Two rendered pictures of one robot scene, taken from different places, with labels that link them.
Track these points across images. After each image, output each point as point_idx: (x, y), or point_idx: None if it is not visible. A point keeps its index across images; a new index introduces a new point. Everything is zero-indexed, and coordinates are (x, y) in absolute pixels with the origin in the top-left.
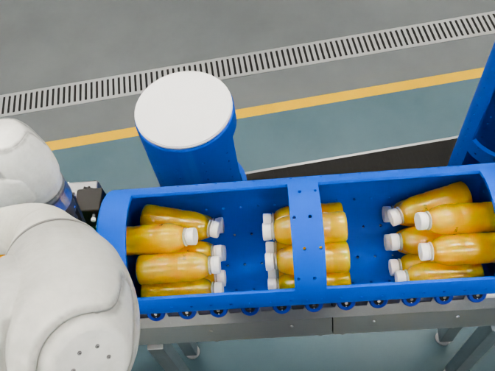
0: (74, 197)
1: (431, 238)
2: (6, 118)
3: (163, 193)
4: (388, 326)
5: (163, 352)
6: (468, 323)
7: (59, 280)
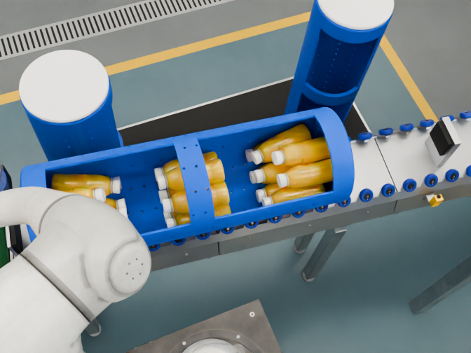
0: None
1: (285, 169)
2: None
3: (72, 164)
4: (261, 241)
5: None
6: (318, 229)
7: (105, 228)
